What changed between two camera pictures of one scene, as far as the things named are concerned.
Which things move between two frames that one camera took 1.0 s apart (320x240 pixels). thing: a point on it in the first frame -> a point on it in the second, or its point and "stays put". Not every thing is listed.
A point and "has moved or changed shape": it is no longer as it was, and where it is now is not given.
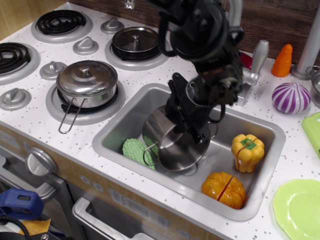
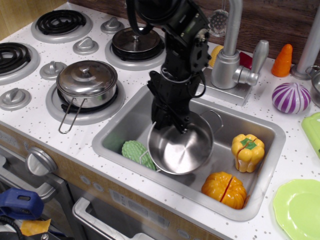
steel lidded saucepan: (87, 83) stays put
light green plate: (296, 204) stays put
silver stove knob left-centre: (50, 71) stays put
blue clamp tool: (21, 204) stays put
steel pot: (175, 151) has moved or changed shape
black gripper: (187, 116) -> (171, 101)
